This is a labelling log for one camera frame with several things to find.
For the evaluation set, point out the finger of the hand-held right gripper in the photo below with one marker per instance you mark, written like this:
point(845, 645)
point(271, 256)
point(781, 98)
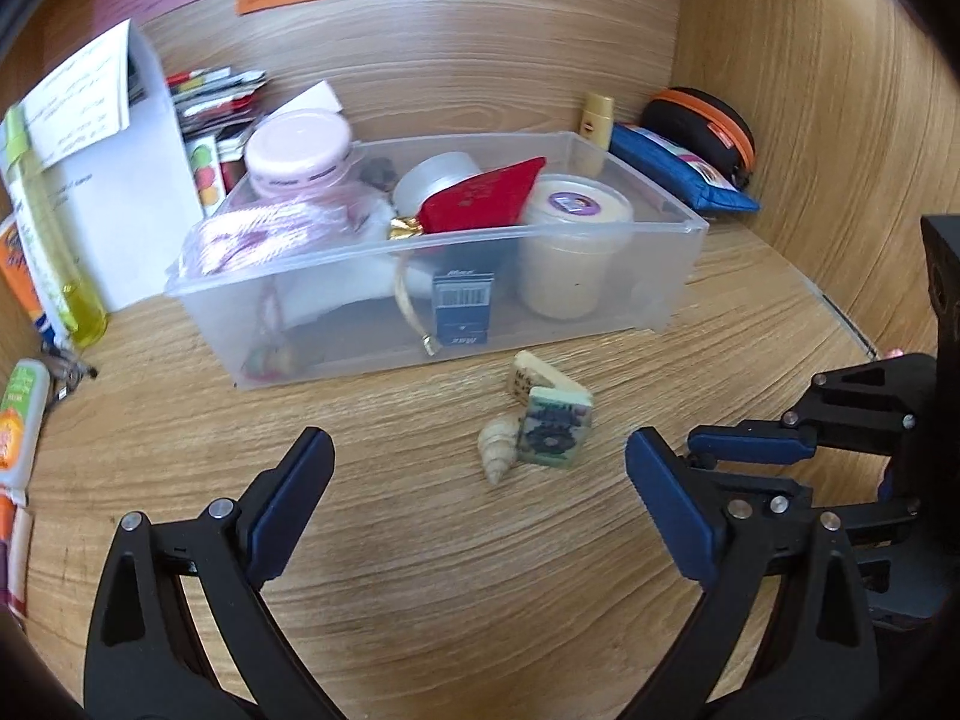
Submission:
point(862, 517)
point(750, 444)

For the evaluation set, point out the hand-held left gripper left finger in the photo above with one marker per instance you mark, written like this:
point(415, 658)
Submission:
point(289, 510)

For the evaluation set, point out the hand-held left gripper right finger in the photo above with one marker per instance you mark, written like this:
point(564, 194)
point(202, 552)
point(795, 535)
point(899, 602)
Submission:
point(675, 510)

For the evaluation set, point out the green printed tile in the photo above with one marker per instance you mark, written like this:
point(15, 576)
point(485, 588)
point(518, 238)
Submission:
point(555, 427)

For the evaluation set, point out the cream spiral shell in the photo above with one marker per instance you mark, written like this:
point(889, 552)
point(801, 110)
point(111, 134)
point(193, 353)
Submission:
point(499, 450)

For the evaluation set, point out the cream printed tile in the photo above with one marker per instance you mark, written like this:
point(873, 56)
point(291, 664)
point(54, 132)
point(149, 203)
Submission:
point(529, 373)

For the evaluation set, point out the clear plastic storage box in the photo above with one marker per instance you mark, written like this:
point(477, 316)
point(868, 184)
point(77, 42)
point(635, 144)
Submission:
point(637, 277)

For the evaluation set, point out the yellow cream jar purple label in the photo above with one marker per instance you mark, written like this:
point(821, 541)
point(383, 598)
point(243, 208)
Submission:
point(574, 255)

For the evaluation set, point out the small dark blue box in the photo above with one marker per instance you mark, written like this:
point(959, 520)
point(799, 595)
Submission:
point(463, 307)

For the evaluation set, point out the gold foil wrapper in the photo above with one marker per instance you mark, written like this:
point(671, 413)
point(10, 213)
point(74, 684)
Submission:
point(405, 226)

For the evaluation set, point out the grey lidded jar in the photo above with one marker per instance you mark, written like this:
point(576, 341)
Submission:
point(431, 180)

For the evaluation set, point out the pink cream jar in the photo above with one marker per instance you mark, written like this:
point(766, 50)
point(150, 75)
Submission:
point(300, 150)

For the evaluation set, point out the red velvet pouch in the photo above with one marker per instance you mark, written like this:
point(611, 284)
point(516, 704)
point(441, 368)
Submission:
point(480, 199)

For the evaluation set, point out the wooden desktop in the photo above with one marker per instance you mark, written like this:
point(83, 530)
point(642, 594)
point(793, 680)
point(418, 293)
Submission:
point(450, 577)

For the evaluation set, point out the green white tube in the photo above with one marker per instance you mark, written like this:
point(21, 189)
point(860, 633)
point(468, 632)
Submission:
point(22, 420)

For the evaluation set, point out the blue pencil case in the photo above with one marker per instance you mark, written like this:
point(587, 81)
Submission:
point(675, 172)

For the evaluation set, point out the black orange round case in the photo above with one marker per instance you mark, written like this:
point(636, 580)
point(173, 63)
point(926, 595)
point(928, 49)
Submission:
point(697, 124)

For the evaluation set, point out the fruit print book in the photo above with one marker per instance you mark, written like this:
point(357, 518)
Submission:
point(206, 176)

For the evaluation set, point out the orange tube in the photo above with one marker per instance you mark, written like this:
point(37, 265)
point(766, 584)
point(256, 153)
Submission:
point(19, 277)

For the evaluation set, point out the yellow cream tube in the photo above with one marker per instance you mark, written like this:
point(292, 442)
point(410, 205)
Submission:
point(596, 120)

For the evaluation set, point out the yellow green bottle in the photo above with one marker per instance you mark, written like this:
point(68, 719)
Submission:
point(45, 240)

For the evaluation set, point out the stack of books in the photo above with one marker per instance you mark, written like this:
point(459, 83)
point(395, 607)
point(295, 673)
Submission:
point(210, 97)

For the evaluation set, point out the handwritten white paper note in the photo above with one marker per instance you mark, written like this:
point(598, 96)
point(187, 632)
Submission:
point(82, 105)

